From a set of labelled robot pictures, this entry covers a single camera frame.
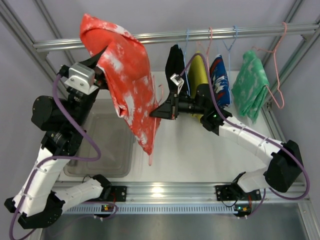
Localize pink wire hanger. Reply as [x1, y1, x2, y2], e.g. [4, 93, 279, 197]
[148, 74, 164, 167]

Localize red white patterned trousers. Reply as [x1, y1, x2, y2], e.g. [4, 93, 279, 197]
[79, 13, 158, 155]

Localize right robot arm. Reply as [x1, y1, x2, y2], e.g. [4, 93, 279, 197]
[150, 83, 303, 200]

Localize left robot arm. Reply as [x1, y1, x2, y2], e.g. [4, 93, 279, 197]
[4, 53, 112, 230]

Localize yellow trousers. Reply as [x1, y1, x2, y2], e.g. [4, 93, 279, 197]
[187, 51, 209, 123]

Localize black trousers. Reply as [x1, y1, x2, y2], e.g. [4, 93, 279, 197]
[165, 44, 185, 91]

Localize blue red patterned trousers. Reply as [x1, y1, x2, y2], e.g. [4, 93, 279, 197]
[209, 54, 231, 108]

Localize pink hanger middle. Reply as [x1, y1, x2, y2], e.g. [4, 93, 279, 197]
[196, 26, 213, 69]

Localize light blue hanger left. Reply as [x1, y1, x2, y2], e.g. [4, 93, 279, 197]
[176, 28, 192, 97]

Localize light blue hanger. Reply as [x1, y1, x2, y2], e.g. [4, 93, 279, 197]
[176, 28, 192, 97]
[221, 24, 240, 106]

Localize green white patterned trousers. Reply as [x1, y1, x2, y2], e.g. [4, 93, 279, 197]
[231, 50, 270, 124]

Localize light blue hanger right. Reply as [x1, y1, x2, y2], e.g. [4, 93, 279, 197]
[221, 24, 240, 106]

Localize pink hanger far right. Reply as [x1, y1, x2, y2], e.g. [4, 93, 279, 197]
[251, 21, 288, 110]

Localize clear plastic storage bin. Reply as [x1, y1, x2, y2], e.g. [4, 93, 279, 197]
[63, 99, 135, 178]

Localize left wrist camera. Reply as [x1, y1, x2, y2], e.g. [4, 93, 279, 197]
[64, 62, 99, 95]

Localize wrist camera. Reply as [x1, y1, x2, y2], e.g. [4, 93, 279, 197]
[170, 73, 185, 94]
[64, 62, 99, 95]

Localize aluminium hanging rail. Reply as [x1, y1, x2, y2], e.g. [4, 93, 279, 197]
[33, 23, 320, 53]

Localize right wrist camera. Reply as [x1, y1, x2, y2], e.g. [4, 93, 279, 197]
[170, 73, 185, 94]

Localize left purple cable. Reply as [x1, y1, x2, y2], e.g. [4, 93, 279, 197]
[8, 73, 120, 240]

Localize purple cable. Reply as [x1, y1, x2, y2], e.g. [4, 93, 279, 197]
[8, 73, 120, 240]
[178, 53, 311, 221]

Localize aluminium frame post left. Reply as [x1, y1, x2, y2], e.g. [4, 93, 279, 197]
[0, 0, 93, 121]

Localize aluminium frame post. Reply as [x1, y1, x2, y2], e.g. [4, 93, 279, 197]
[0, 0, 93, 121]
[262, 0, 320, 108]

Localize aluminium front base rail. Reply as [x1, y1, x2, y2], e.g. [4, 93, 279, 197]
[53, 181, 311, 203]

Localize slotted grey cable duct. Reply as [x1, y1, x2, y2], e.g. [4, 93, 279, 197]
[66, 203, 249, 215]

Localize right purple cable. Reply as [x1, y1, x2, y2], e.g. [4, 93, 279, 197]
[178, 53, 311, 221]

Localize aluminium frame post right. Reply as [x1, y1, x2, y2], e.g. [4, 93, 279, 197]
[262, 0, 320, 108]

